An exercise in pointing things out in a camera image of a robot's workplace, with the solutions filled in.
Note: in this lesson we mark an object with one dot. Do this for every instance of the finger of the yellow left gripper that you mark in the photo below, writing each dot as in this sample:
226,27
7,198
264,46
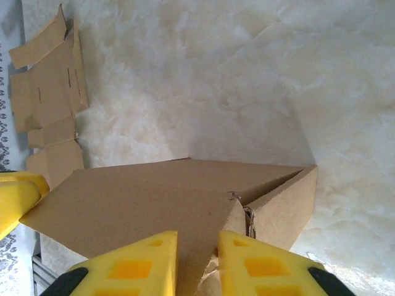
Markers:
15,203
31,178

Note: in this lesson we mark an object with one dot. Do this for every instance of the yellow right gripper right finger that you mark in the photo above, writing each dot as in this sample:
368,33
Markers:
265,271

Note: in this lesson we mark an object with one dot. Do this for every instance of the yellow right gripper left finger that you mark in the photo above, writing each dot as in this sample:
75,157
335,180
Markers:
132,271

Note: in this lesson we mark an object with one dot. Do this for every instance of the brown cardboard mailer box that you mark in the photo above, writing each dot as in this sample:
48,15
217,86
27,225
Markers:
52,92
123,200

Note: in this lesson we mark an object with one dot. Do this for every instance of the aluminium side rail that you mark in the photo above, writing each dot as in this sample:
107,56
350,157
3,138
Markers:
43,277

